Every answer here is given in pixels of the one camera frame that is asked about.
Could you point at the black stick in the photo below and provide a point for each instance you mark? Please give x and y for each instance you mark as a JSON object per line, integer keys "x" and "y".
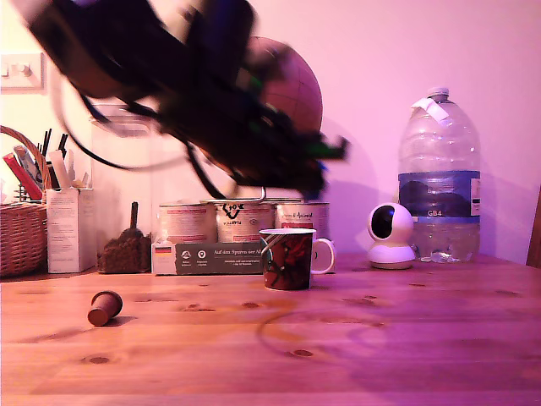
{"x": 45, "y": 141}
{"x": 62, "y": 144}

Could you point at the white carton box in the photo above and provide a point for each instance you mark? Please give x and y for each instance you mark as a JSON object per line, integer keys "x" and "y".
{"x": 67, "y": 232}

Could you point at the white paper sachet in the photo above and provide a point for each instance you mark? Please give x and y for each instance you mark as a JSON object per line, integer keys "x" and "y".
{"x": 59, "y": 167}

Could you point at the large clear water bottle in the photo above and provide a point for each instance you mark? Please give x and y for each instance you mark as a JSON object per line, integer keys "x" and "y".
{"x": 439, "y": 160}

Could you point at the flat dark printed box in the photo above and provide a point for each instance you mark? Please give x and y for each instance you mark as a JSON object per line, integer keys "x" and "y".
{"x": 220, "y": 262}

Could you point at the small white round camera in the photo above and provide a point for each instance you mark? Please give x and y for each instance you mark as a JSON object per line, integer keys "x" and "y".
{"x": 391, "y": 237}

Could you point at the brown bristly brush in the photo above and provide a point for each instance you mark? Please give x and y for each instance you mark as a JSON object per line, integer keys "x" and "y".
{"x": 124, "y": 254}

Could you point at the brown cork globe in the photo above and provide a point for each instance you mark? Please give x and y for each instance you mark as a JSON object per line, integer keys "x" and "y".
{"x": 300, "y": 84}

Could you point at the clear jar with white lid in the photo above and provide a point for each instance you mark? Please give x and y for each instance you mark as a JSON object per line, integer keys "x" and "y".
{"x": 122, "y": 186}

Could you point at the wicker basket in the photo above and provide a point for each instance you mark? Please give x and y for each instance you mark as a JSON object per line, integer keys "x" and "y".
{"x": 21, "y": 237}

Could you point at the red packet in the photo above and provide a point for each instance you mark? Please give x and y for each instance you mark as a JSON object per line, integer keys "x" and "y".
{"x": 21, "y": 175}

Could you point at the white wall light switch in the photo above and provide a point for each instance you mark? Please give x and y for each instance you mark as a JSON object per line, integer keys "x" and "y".
{"x": 21, "y": 71}

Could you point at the brown coffee capsule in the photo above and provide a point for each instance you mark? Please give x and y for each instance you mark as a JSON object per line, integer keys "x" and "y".
{"x": 103, "y": 308}

